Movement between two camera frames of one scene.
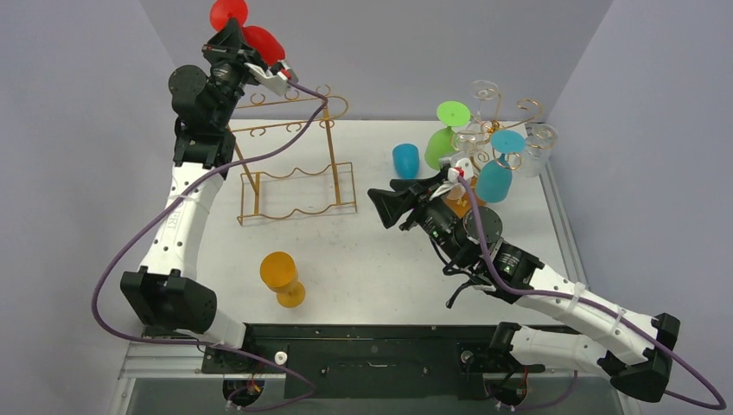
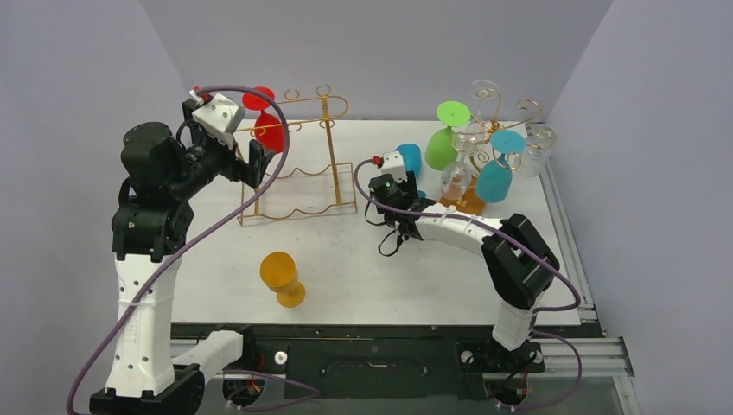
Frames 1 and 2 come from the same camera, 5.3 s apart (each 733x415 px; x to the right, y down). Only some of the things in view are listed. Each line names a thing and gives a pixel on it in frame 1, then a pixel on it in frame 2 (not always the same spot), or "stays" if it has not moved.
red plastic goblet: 262,41 to 268,128
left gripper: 228,42 to 236,169
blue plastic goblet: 405,157 stays
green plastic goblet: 442,143 stays
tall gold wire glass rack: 288,144 stays
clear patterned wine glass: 540,139 stays
